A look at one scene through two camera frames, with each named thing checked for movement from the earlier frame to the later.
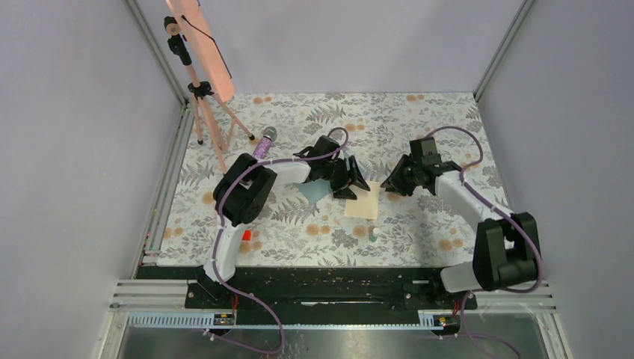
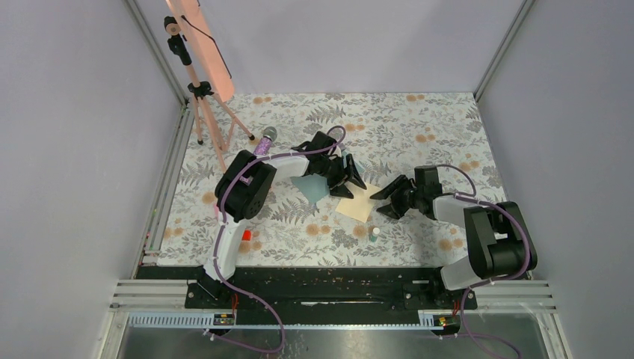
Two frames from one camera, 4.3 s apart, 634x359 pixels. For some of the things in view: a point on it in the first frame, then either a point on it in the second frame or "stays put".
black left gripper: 339,191 stays put
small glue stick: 375,232 stays put
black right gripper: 394,183 -> 395,209
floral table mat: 421,154 stays put
